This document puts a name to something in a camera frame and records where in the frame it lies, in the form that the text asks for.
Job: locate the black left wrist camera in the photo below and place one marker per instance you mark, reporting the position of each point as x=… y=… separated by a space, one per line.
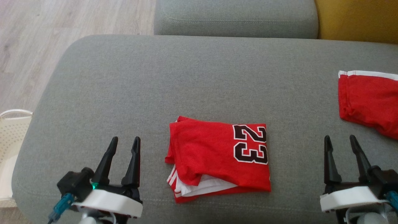
x=74 y=182

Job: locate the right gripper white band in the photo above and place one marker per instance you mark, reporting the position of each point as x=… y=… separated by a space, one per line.
x=351 y=196

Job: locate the white perforated laundry basket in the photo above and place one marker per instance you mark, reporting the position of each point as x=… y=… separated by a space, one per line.
x=11 y=149

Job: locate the red jersey number 23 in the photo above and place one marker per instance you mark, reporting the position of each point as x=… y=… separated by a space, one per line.
x=211 y=149

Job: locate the yellow cushion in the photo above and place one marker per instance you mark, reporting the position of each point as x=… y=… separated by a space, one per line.
x=357 y=18

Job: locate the grey fabric sofa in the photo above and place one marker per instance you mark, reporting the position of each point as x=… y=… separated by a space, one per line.
x=186 y=77

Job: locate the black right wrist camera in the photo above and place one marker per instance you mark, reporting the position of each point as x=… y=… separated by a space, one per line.
x=384 y=179

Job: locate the grey sofa back cushion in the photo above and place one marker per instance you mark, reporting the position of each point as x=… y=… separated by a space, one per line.
x=236 y=15

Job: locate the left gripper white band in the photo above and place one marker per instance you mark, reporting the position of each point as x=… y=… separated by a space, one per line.
x=112 y=200

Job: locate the red shorts white stripe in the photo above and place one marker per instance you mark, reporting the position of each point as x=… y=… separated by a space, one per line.
x=373 y=99

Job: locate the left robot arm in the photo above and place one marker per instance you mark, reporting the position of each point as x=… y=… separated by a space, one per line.
x=90 y=220

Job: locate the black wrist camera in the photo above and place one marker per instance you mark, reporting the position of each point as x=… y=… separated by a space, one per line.
x=74 y=182
x=384 y=179

